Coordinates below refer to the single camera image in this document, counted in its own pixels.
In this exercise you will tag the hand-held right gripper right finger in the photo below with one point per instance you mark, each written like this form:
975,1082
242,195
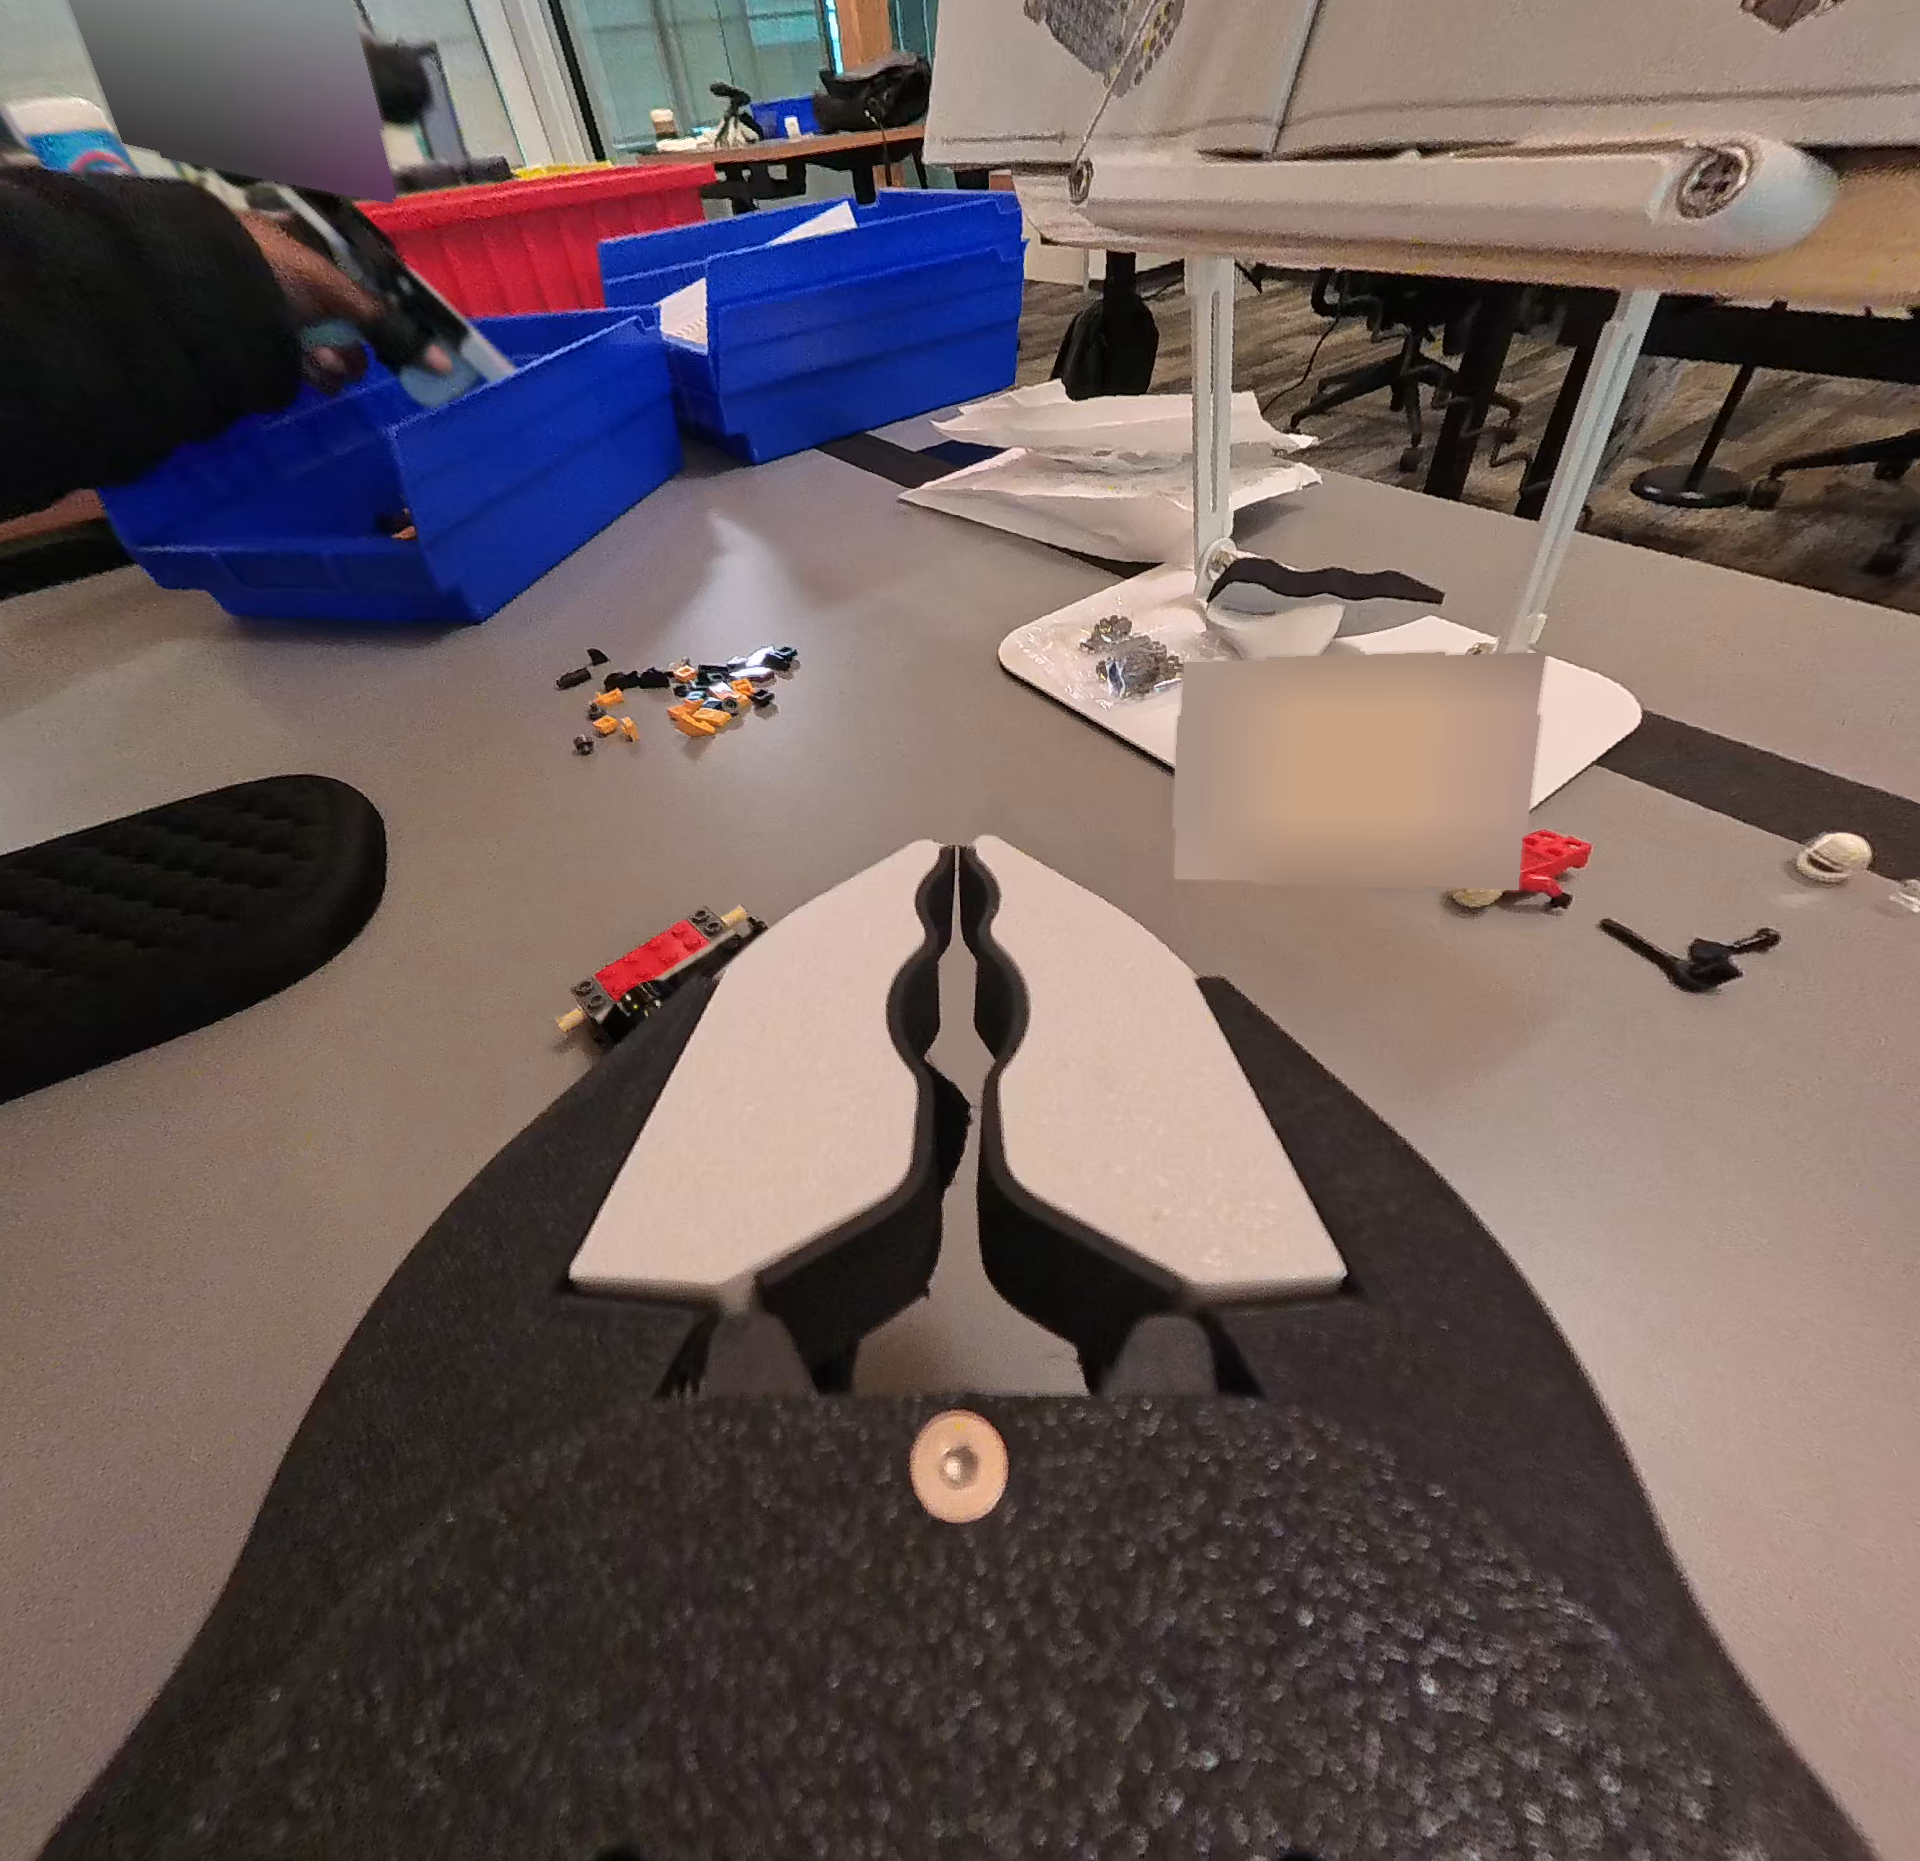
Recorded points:
1155,1111

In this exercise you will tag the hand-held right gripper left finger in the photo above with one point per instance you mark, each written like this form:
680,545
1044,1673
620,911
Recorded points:
751,1111

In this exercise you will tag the blue plastic bin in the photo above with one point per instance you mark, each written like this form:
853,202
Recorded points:
870,345
900,220
540,481

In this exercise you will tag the person's left forearm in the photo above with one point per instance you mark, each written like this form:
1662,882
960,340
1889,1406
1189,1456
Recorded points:
120,330

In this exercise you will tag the person's left hand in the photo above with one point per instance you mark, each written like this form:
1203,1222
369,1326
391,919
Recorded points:
300,278

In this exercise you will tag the red plastic bin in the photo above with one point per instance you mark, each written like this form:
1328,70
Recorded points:
524,248

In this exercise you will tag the red and black brick assembly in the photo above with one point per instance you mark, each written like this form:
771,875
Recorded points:
653,970

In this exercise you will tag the white paper sheet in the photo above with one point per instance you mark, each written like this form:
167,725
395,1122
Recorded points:
687,313

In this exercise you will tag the white bottle with blue label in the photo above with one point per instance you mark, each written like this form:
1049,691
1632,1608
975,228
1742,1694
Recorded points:
69,135

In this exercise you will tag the olive round toy piece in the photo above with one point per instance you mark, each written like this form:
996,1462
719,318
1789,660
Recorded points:
1477,894

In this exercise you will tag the pile of small toy bricks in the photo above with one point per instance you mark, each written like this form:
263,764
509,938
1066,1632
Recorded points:
705,699

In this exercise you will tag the small blue bin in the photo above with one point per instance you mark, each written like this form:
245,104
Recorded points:
783,116

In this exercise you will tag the clear bag of small parts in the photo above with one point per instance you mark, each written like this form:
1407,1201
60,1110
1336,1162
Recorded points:
1133,660

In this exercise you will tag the red angled toy brick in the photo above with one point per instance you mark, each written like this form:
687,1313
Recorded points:
1552,852

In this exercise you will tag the black bag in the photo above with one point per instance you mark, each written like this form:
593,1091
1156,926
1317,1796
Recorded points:
875,96

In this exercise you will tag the grey and black wavy part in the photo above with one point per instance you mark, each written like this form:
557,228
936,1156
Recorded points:
1320,585

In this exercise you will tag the black toy connector piece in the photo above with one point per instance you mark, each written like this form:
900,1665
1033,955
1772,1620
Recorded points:
1703,960

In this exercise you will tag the black chair armrest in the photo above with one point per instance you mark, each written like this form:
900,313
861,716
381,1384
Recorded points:
166,914

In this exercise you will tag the crumpled white plastic bags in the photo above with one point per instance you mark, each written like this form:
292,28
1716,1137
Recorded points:
1080,466

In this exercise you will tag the black backpack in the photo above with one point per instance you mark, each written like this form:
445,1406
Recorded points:
1108,345

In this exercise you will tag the white round toy piece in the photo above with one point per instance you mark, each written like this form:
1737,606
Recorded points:
1834,857

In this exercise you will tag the white stand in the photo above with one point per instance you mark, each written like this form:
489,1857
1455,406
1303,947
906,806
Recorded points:
1348,204

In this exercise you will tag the printed cardboard box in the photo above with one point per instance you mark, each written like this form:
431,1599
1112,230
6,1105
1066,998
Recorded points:
1472,45

